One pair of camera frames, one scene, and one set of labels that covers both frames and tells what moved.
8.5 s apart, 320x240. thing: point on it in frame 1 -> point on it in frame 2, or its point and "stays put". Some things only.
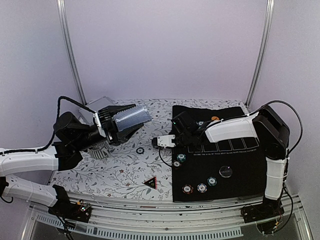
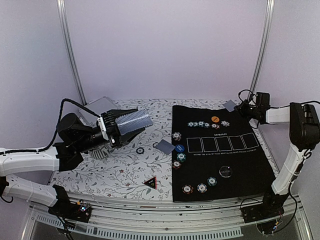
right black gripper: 174,130 -> 241,108
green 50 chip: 181,157 stays put
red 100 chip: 176,164 stays put
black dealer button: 225,171 stays put
